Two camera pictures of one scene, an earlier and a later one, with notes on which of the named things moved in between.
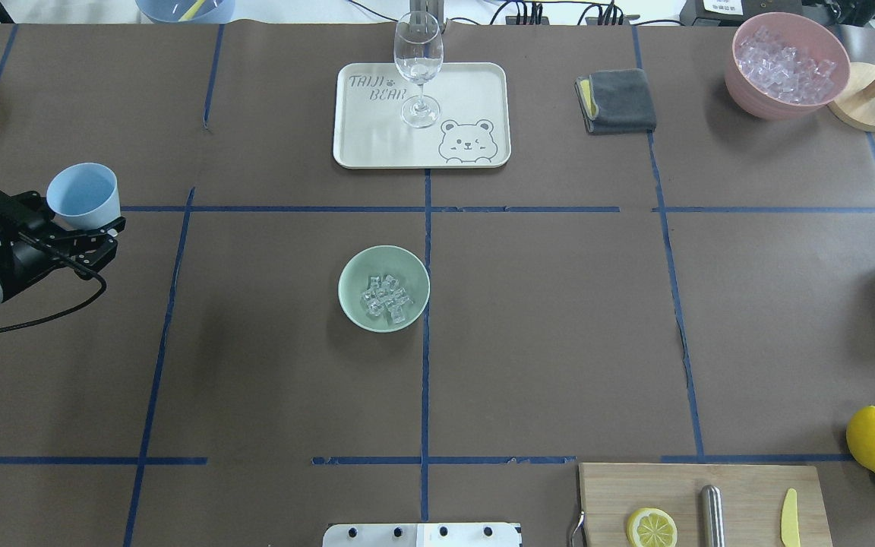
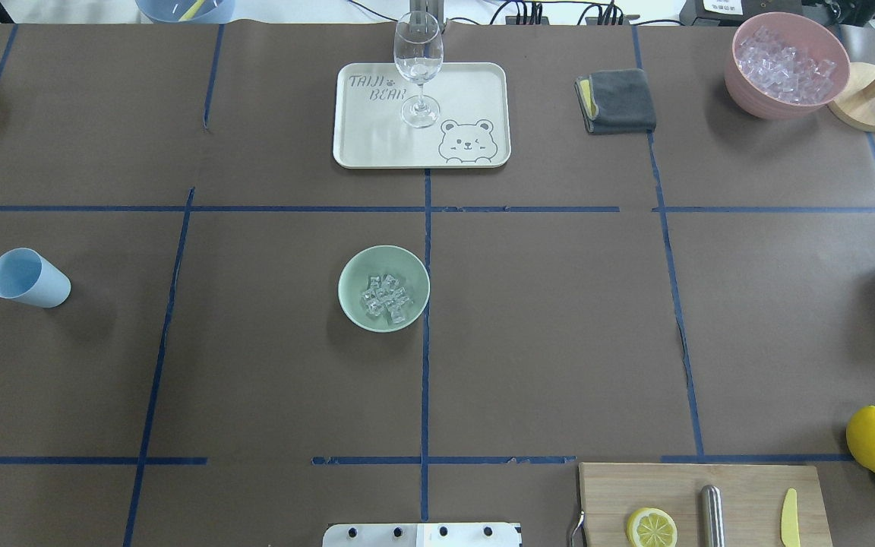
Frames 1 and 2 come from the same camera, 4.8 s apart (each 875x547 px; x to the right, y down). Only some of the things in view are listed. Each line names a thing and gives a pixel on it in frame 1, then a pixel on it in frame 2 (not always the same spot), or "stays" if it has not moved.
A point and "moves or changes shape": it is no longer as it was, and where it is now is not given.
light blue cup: [85, 196] moves or changes shape
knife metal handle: [712, 529] stays
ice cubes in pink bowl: [787, 74] stays
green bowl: [380, 261] stays
